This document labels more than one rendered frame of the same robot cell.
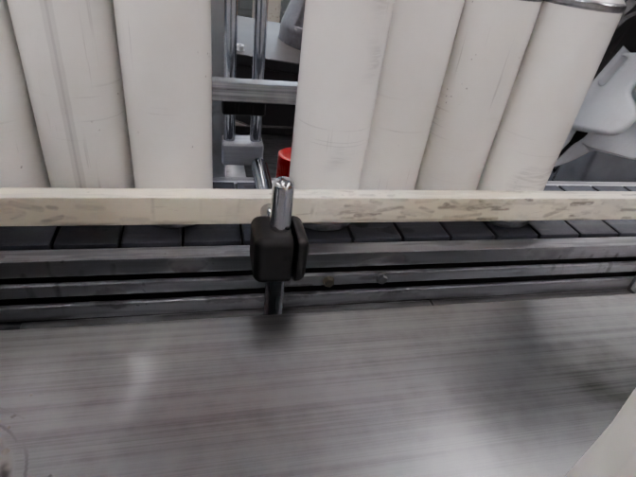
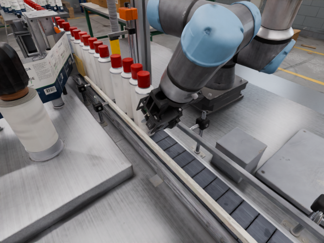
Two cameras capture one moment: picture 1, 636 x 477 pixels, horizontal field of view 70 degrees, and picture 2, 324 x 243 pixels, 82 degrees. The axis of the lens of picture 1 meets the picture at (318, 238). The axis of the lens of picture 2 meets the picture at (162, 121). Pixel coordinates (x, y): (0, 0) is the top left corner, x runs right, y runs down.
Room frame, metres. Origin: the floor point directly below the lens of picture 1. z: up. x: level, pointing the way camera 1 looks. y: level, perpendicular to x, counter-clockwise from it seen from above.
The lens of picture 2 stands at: (0.23, -0.57, 1.29)
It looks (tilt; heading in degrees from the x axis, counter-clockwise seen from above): 40 degrees down; 69
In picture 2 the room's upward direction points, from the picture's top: straight up
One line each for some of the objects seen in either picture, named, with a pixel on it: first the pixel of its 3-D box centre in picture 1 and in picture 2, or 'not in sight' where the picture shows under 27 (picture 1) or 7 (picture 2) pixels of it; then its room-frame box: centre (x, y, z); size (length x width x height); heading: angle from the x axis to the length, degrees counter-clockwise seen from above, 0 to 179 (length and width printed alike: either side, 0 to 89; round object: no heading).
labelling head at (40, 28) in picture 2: not in sight; (54, 46); (0.08, 0.42, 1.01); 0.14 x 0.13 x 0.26; 106
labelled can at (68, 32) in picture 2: not in sight; (72, 44); (0.15, 0.51, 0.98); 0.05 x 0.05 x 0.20
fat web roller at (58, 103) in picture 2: not in sight; (49, 83); (0.07, 0.12, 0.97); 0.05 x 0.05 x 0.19
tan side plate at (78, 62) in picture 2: not in sight; (79, 66); (0.17, 0.33, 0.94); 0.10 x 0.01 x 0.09; 106
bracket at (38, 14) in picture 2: not in sight; (41, 13); (0.08, 0.42, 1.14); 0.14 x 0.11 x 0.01; 106
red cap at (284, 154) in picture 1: (292, 167); not in sight; (0.44, 0.04, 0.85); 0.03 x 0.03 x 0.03
